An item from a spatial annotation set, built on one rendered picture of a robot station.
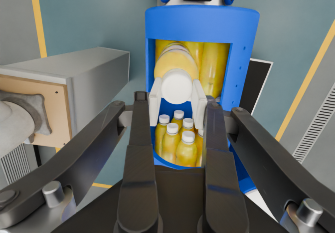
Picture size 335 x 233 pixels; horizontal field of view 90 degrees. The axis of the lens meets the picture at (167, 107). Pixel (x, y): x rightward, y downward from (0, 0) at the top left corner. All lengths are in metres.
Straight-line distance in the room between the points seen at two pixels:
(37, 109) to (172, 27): 0.60
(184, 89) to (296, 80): 1.83
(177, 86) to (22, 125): 0.62
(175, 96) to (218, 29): 0.20
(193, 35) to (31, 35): 1.83
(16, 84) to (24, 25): 1.31
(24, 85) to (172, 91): 0.68
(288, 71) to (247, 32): 1.53
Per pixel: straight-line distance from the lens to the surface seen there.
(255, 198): 0.98
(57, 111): 0.79
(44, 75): 0.79
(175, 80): 0.20
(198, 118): 0.15
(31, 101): 0.80
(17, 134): 0.74
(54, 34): 1.94
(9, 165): 2.35
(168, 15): 0.38
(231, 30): 0.38
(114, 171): 2.41
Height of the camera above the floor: 1.59
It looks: 66 degrees down
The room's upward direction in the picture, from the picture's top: 173 degrees counter-clockwise
